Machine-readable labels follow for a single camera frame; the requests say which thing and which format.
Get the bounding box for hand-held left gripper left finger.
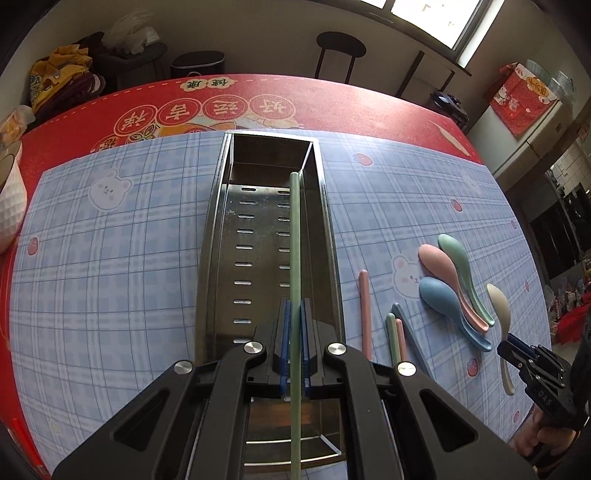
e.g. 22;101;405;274
53;298;294;480

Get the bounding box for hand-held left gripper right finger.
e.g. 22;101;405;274
299;299;539;480

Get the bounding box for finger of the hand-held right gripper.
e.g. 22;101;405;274
507;334;540;360
497;342;532;377

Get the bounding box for beige spoon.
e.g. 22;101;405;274
486;283;515;396

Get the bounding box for pink chopstick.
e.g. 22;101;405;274
359;270;373;361
395;318;408;363

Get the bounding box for green chopstick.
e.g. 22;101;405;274
386;313;400;365
288;172;303;480

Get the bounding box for blue spoon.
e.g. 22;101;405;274
419;276;493;354

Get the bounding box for green spoon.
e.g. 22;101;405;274
437;233;496;328

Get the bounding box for pink spoon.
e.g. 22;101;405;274
418;244;489;335

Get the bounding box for stainless steel utensil tray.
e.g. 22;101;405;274
193;130;347;464

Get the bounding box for person's right forearm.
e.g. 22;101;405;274
536;431;591;480

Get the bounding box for person's right hand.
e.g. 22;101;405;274
514;408;578;462

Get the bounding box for dark kitchen cabinet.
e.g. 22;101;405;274
526;138;591;278

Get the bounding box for white refrigerator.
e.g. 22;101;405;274
478;97;591;195

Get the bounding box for red gift bag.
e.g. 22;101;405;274
489;62;561;137

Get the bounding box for red printed tablecloth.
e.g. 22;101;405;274
0;74;485;480

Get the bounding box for clear plastic containers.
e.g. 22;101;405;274
524;59;578;100

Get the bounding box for black trash bin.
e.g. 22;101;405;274
170;51;227;80

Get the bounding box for black round stool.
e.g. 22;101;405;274
316;31;367;86

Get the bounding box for white ribbed bowl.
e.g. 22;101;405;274
0;141;27;254

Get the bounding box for window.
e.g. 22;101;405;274
360;0;509;65

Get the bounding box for orange snack packet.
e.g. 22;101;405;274
0;105;37;148

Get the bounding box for pile of clothes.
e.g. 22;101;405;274
30;32;107;125

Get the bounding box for white plastic bag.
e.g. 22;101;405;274
102;10;160;54

